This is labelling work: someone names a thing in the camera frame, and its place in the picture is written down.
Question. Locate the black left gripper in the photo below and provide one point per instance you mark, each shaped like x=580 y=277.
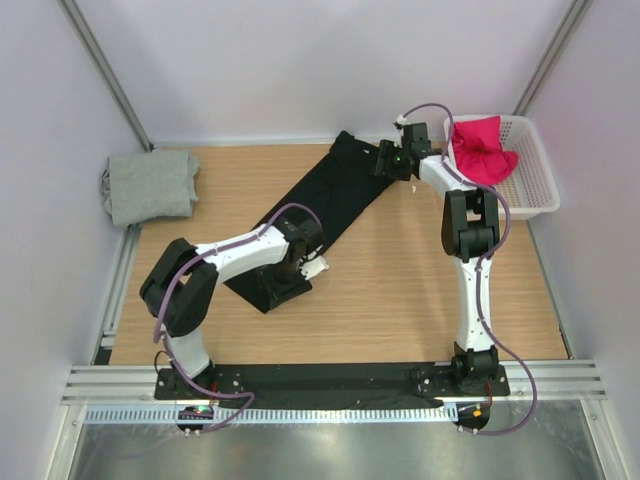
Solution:
x=280 y=294

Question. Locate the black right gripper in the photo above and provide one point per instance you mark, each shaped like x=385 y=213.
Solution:
x=385 y=150

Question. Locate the black t shirt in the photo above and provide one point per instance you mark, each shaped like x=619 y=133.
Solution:
x=337 y=189

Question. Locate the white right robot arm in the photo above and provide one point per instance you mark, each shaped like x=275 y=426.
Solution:
x=469 y=231

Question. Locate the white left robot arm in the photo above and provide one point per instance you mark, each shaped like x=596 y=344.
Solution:
x=277 y=259

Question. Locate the pink t shirt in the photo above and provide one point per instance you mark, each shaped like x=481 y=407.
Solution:
x=479 y=154

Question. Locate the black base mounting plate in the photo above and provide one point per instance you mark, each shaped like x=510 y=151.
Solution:
x=356 y=386

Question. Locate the white plastic laundry basket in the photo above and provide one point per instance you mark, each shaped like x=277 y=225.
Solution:
x=530 y=190

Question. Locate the grey folded t shirt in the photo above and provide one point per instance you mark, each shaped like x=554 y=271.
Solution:
x=141 y=187

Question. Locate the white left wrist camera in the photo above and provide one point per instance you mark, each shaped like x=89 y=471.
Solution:
x=314 y=267

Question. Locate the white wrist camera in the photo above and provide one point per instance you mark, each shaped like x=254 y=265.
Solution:
x=314 y=267
x=400 y=122

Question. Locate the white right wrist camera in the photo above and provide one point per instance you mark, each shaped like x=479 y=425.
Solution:
x=400 y=122

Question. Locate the white slotted cable duct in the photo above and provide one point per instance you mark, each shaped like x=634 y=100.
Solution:
x=185 y=414

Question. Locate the right aluminium corner post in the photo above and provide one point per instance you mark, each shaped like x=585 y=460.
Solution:
x=561 y=38

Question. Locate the aluminium corner post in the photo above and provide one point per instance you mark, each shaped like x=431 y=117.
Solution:
x=100 y=61
x=561 y=38

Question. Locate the aluminium frame rail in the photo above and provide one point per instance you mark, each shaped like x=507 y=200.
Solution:
x=544 y=379

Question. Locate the left aluminium corner post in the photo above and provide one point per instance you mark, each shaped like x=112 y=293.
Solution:
x=100 y=61

